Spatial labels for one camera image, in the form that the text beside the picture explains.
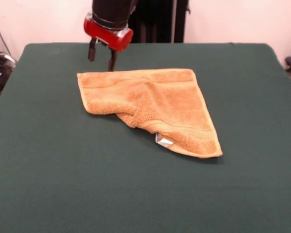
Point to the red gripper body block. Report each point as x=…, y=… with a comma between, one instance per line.
x=106, y=36

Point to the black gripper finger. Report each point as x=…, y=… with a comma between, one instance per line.
x=92, y=52
x=112, y=61

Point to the tan terry towel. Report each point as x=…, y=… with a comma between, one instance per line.
x=160, y=104

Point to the dark green table cloth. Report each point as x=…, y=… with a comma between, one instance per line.
x=63, y=170

